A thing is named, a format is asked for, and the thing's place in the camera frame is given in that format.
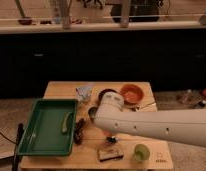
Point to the wooden block eraser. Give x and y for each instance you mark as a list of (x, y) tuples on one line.
[(108, 154)]

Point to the dark brown chain toy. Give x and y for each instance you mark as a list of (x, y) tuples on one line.
[(78, 132)]

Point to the red orange apple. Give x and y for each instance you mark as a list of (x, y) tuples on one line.
[(107, 134)]

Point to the orange red bowl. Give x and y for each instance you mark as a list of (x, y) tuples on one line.
[(131, 93)]

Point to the green cucumber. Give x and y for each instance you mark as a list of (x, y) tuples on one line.
[(65, 123)]

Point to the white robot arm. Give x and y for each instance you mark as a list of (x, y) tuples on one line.
[(181, 126)]

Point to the small metal cup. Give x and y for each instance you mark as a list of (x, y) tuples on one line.
[(92, 113)]

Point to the green plastic cup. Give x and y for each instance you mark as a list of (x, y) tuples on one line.
[(141, 153)]

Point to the dark brown bowl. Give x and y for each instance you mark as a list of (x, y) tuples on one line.
[(105, 91)]

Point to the green plastic tray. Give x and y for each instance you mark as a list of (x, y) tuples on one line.
[(43, 135)]

